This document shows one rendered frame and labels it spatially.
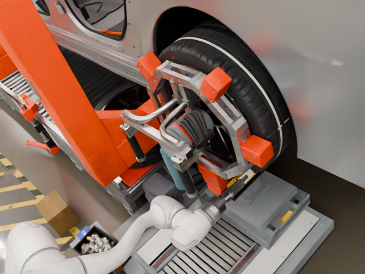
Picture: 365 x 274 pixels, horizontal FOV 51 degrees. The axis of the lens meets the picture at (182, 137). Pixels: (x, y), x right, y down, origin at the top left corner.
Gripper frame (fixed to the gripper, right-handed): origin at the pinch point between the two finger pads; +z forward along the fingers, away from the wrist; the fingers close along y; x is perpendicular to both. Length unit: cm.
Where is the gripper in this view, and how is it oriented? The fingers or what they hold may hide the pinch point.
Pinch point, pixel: (246, 176)
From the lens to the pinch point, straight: 164.2
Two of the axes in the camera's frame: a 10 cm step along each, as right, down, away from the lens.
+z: 7.1, -6.1, 3.6
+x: -6.6, -7.5, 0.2
